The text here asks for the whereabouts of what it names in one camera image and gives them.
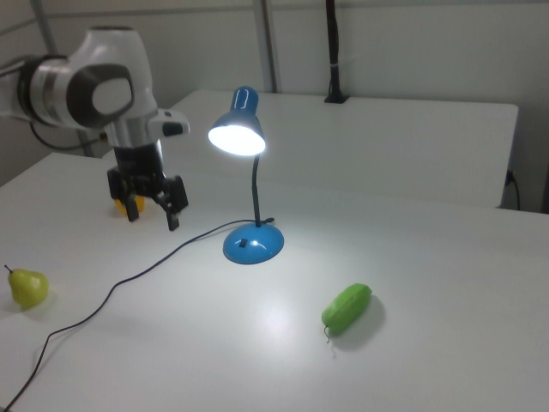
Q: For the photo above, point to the yellow-green pear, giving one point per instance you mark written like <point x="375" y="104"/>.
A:
<point x="28" y="288"/>

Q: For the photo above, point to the blue desk lamp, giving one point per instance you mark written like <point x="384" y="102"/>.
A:
<point x="253" y="244"/>

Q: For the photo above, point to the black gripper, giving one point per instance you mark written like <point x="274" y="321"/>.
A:
<point x="139" y="165"/>

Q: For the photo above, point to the yellow bell pepper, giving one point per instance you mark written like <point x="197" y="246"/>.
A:
<point x="142" y="204"/>

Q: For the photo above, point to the green cucumber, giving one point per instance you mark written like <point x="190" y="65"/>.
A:
<point x="347" y="308"/>

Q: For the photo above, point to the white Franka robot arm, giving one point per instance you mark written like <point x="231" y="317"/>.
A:
<point x="103" y="86"/>

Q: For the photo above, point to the black clamped pole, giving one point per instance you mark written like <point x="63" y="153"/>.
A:
<point x="334" y="51"/>

